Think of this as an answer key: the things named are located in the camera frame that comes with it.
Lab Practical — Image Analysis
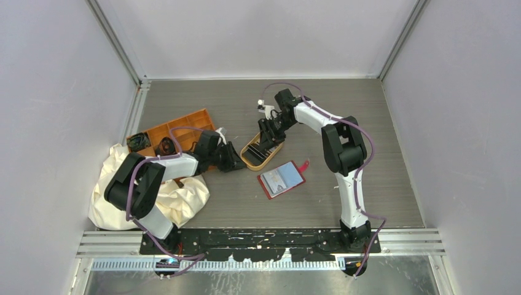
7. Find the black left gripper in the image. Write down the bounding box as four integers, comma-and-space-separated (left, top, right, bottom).
208, 141, 246, 172

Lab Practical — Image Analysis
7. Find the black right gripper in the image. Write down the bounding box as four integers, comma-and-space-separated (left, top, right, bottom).
257, 115, 295, 152

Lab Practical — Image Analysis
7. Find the tan oval tray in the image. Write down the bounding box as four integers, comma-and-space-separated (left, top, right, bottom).
240, 133, 283, 171

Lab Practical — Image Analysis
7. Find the black credit card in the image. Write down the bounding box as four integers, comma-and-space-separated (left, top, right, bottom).
243, 143, 267, 166

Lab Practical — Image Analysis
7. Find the red leather card holder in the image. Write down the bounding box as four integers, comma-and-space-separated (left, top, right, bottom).
257, 160, 309, 200

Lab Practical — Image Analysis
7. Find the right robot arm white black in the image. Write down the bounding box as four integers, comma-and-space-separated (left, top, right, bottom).
258, 89, 372, 253

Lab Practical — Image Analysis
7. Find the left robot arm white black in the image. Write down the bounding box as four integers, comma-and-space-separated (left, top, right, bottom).
104, 130, 246, 254

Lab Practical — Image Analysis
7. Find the orange compartment organizer tray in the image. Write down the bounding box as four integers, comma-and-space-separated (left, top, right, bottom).
134, 109, 216, 157

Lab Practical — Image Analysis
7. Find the cream cloth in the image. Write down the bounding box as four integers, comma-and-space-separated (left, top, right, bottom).
88, 143, 211, 231

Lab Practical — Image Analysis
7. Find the black roll in organizer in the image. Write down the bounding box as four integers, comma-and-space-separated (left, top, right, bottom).
155, 137, 176, 157

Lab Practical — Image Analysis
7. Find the dark bundle in organizer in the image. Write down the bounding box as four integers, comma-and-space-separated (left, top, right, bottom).
126, 132, 151, 152

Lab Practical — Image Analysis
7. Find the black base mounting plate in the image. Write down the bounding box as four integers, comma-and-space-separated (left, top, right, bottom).
162, 228, 381, 262

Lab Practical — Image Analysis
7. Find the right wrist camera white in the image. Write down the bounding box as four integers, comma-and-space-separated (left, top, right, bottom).
257, 99, 276, 119

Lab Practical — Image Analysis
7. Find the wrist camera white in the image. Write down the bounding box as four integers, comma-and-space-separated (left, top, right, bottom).
257, 99, 276, 119
215, 127, 227, 144

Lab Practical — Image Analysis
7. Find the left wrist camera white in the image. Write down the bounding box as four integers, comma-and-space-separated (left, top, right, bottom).
215, 127, 227, 144

